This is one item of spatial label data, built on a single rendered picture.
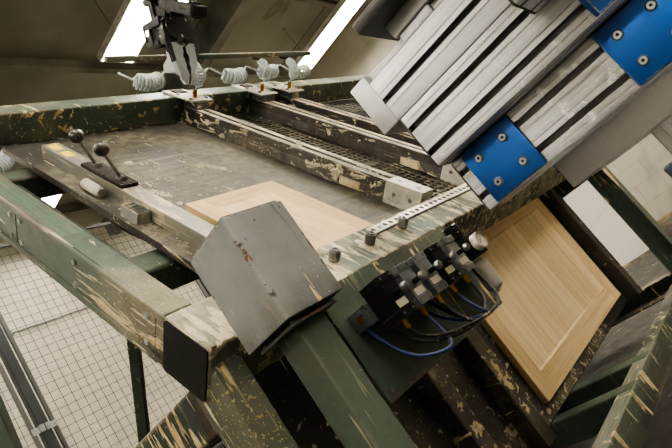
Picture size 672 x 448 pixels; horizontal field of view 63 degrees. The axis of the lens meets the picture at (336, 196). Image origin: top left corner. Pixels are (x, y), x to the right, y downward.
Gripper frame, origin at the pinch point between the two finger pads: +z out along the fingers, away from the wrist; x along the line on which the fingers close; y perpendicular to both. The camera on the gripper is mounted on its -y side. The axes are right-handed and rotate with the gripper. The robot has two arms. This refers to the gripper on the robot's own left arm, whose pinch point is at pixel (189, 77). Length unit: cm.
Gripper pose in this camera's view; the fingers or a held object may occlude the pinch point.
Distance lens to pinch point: 127.1
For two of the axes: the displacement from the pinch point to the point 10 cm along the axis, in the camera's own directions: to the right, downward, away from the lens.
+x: -5.8, 1.6, -8.0
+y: -7.8, 1.7, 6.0
